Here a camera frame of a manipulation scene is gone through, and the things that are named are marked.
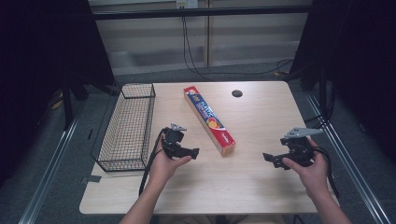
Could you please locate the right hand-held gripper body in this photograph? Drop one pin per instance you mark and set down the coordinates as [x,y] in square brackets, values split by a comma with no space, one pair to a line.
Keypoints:
[299,149]

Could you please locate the white wall power outlet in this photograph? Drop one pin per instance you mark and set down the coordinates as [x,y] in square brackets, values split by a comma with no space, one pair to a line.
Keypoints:
[186,3]

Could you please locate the grey tape strip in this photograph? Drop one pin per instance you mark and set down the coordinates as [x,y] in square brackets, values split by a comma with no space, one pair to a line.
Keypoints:
[92,179]

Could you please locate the aluminium floor rail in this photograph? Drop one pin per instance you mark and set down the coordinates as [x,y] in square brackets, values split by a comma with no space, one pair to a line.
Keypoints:
[46,174]
[351,168]

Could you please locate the dark curtain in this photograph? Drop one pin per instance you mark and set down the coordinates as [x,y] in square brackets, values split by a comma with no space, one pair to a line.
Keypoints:
[361,56]
[43,46]

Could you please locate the black metal stand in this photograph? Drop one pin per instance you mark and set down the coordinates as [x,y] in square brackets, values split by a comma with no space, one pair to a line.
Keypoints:
[67,105]

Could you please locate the long red wrap box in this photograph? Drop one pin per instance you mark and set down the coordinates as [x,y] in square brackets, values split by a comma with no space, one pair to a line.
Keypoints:
[208,119]

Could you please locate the person's left hand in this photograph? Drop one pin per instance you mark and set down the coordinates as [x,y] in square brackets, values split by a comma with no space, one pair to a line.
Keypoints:
[163,168]

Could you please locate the person's right hand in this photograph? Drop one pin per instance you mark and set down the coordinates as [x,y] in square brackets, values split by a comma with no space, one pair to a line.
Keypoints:
[314,177]

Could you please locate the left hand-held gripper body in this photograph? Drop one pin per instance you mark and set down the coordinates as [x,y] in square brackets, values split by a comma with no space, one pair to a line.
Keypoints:
[172,138]

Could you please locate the black horizontal bar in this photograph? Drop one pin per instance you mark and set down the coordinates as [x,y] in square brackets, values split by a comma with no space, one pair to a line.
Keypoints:
[199,12]

